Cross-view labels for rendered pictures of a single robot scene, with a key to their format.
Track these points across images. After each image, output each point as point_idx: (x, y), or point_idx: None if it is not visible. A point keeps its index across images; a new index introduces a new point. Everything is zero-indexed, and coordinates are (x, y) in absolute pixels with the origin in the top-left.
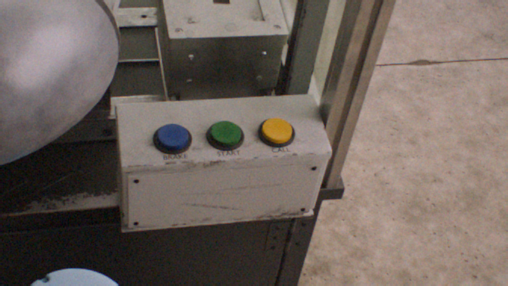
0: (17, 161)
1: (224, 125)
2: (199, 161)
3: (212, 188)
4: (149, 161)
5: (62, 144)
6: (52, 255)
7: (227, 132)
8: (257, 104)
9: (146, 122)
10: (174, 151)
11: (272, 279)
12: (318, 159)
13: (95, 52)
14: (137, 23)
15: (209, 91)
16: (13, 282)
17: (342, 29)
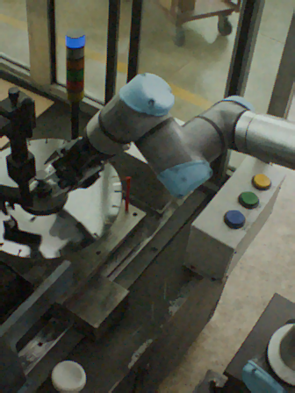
0: (135, 297)
1: (245, 195)
2: (255, 219)
3: (253, 230)
4: (241, 237)
5: (142, 272)
6: (167, 331)
7: (250, 197)
8: (239, 175)
9: (215, 221)
10: (243, 224)
11: None
12: (283, 181)
13: None
14: None
15: None
16: (150, 359)
17: (272, 113)
